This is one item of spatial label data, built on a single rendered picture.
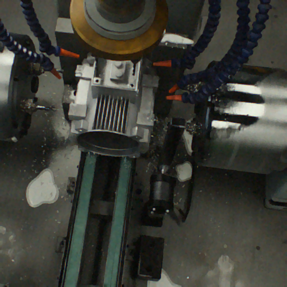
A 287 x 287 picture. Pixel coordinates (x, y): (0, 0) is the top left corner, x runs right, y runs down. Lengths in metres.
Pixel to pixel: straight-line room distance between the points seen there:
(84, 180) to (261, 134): 0.44
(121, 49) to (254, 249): 0.70
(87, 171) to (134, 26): 0.47
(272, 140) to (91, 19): 0.46
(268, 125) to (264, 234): 0.39
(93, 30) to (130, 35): 0.07
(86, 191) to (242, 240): 0.44
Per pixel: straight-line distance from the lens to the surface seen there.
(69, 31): 1.13
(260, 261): 1.35
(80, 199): 1.20
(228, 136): 1.06
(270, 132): 1.07
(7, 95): 1.06
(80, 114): 1.10
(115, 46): 0.88
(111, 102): 1.09
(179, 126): 0.91
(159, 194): 1.08
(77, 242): 1.18
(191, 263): 1.30
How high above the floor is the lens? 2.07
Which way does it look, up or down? 68 degrees down
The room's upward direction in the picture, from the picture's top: 10 degrees clockwise
